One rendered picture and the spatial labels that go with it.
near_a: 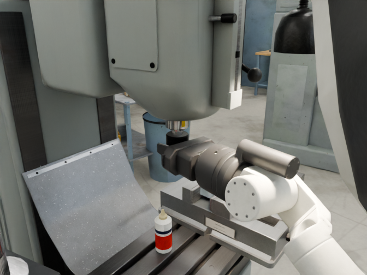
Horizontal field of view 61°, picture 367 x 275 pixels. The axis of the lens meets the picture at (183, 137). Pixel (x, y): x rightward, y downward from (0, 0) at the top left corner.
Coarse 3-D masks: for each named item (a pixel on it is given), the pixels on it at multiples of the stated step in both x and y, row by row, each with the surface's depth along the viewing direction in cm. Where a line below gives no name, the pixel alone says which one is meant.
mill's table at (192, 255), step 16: (176, 224) 85; (144, 240) 79; (176, 240) 79; (192, 240) 82; (208, 240) 79; (112, 256) 73; (128, 256) 73; (144, 256) 73; (160, 256) 73; (176, 256) 76; (192, 256) 73; (208, 256) 76; (224, 256) 73; (240, 256) 79; (96, 272) 69; (112, 272) 69; (128, 272) 69; (144, 272) 69; (160, 272) 69; (176, 272) 69; (192, 272) 72; (208, 272) 69; (224, 272) 71
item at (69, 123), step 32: (0, 0) 67; (0, 32) 67; (32, 32) 73; (0, 64) 69; (32, 64) 75; (0, 96) 71; (32, 96) 76; (64, 96) 83; (0, 128) 74; (32, 128) 78; (64, 128) 86; (96, 128) 94; (0, 160) 77; (32, 160) 79; (0, 192) 81; (0, 224) 85; (32, 224) 84; (32, 256) 87
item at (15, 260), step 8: (8, 256) 45; (16, 256) 47; (8, 264) 43; (16, 264) 43; (24, 264) 43; (32, 264) 45; (40, 264) 45; (16, 272) 42; (24, 272) 42; (32, 272) 44; (40, 272) 44; (48, 272) 44; (56, 272) 44
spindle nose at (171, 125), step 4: (168, 124) 62; (172, 124) 61; (176, 124) 61; (180, 124) 61; (188, 124) 63; (168, 128) 62; (172, 128) 62; (176, 128) 61; (180, 128) 62; (184, 128) 62
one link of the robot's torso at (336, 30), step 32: (320, 0) 9; (352, 0) 5; (320, 32) 8; (352, 32) 5; (320, 64) 8; (352, 64) 5; (320, 96) 8; (352, 96) 5; (352, 128) 5; (352, 160) 5; (352, 192) 8
